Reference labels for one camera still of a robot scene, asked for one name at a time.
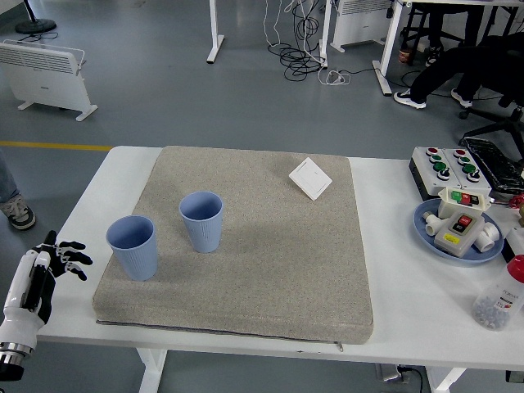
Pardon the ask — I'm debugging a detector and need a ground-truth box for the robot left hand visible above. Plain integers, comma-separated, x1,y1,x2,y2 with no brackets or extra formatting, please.
0,230,93,348

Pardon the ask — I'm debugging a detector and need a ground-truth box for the blue ribbed plastic cup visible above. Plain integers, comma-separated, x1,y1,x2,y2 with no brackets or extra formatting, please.
106,215,159,282
178,191,224,255

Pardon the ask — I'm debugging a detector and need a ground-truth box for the white push-button control box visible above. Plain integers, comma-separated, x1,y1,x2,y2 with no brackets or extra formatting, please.
444,147,492,196
408,146,463,201

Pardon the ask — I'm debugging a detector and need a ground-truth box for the white panel heater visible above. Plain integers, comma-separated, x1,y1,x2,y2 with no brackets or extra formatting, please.
0,39,98,121
329,0,394,51

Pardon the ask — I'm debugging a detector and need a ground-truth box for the grey-brown cushion mat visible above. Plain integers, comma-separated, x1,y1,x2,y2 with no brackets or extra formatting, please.
93,145,374,353

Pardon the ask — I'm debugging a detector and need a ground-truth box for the black fan stand base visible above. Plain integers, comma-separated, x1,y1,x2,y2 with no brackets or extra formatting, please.
15,0,57,34

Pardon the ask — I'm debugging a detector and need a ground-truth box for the white desk leg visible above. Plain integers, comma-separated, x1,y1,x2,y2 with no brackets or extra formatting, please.
371,0,410,97
317,0,333,69
206,0,225,64

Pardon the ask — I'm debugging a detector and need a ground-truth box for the grey power strip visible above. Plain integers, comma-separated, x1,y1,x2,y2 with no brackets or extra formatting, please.
375,363,429,385

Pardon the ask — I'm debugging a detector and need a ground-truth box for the white table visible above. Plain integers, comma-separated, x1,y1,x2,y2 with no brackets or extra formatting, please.
35,145,524,393

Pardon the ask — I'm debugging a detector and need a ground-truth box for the blue plate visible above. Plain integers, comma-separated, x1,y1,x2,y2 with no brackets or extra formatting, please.
413,198,505,268

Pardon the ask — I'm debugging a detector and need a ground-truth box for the white pipe fitting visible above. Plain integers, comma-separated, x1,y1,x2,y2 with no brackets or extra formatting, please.
474,220,503,254
422,210,442,239

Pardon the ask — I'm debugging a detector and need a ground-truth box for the clear jar with red lid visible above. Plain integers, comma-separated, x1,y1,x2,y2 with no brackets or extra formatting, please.
472,254,524,332

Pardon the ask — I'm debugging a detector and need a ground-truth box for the seated person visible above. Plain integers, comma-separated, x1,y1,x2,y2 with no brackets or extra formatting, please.
424,0,499,67
393,34,524,111

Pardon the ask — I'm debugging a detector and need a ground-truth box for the black keyboard tray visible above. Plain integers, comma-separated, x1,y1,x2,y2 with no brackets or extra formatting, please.
460,137,524,193

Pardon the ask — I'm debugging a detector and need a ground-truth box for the black office chair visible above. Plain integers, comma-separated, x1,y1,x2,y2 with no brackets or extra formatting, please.
457,93,524,160

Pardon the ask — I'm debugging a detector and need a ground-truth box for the white wall switch plate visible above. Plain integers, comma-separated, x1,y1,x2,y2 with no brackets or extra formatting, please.
288,156,333,201

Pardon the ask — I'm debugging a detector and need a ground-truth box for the white hanging cable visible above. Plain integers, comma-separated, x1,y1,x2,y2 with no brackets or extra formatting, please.
261,0,296,48

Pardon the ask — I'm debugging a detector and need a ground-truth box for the black cable bundle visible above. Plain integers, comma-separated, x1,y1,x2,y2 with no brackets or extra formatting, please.
268,0,328,82

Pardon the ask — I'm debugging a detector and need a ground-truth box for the white coiled cable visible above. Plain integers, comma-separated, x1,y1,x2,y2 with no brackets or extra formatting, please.
317,65,352,87

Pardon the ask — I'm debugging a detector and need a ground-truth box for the white switch with green red buttons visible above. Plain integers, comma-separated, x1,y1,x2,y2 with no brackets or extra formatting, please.
436,187,493,220

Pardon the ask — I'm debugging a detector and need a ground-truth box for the grey switch with yellow label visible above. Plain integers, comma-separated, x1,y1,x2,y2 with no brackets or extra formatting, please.
433,211,486,260

